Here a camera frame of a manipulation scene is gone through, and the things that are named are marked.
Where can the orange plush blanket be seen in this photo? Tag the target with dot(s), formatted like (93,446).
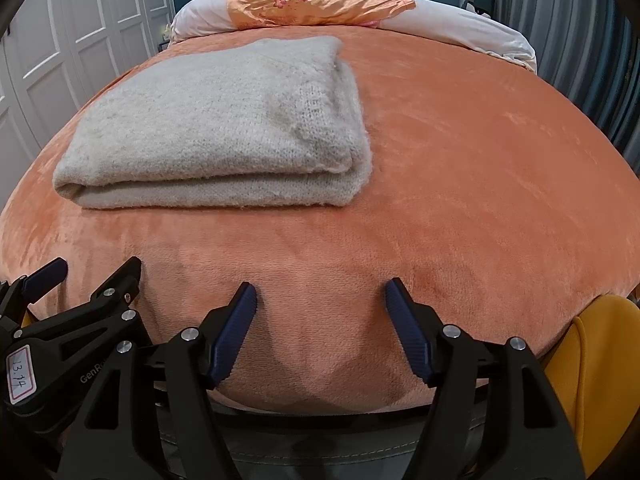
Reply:
(450,160)

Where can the orange floral pillow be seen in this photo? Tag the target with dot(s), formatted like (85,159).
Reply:
(300,5)

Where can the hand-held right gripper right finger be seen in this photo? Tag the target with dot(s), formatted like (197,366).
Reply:
(407,330)

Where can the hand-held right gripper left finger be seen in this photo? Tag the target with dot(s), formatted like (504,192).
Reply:
(235,330)

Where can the white panelled wardrobe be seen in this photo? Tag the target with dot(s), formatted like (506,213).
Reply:
(50,50)

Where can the grey blue curtain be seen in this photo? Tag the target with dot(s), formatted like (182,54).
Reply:
(565,20)

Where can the white pillow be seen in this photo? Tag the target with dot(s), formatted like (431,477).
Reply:
(500,40)

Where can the yellow cloth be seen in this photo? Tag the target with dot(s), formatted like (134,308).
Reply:
(600,385)

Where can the beige knit sweater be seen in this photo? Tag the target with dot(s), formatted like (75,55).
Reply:
(200,120)

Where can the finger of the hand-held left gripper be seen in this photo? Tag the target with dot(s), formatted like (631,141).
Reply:
(47,272)
(112,305)

